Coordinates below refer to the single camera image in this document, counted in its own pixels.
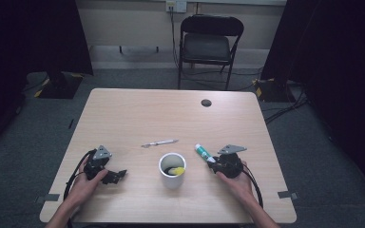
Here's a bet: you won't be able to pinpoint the black folding chair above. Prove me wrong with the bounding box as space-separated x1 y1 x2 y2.
177 13 245 91

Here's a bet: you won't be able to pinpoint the black wall socket cable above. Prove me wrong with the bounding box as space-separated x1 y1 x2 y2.
169 7 181 69

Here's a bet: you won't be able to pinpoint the dark curtain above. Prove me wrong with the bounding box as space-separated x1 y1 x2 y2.
259 0 365 201
0 0 95 160

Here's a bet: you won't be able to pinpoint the grey tape strip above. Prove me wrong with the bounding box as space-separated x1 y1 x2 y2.
33 193 61 204
278 190 299 200

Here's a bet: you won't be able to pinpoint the green and white glue stick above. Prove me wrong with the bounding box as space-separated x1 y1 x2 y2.
194 143 217 164

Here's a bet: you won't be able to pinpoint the silver pen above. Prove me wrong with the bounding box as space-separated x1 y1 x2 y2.
141 139 180 149

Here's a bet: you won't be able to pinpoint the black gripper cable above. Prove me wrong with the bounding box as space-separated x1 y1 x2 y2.
63 148 97 201
241 163 265 210

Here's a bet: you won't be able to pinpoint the yellow highlighter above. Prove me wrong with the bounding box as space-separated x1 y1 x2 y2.
167 166 186 177

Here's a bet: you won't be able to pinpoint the white wall socket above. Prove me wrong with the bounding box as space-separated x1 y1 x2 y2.
165 0 188 14

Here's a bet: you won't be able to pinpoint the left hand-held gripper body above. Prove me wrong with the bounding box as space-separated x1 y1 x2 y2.
83 144 113 181

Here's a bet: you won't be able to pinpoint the person's left hand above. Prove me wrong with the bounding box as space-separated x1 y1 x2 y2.
64 163 109 209

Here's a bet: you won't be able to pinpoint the black box with yellow tape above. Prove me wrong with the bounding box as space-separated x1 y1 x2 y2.
252 77 297 104

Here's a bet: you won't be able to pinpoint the white cup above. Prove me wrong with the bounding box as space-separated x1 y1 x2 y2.
158 152 187 190

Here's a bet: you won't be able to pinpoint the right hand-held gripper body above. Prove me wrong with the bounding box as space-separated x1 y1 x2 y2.
213 144 248 180

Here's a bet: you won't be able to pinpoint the black floor cables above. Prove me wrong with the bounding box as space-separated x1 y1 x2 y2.
263 83 310 124

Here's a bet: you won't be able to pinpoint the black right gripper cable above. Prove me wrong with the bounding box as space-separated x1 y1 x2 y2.
241 163 265 210

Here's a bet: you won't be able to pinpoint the person's right hand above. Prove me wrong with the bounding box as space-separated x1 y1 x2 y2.
215 161 257 207

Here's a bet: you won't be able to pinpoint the black stand base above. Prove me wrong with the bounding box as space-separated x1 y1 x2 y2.
37 71 84 100

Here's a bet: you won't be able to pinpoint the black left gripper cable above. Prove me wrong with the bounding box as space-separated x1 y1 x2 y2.
63 148 97 201

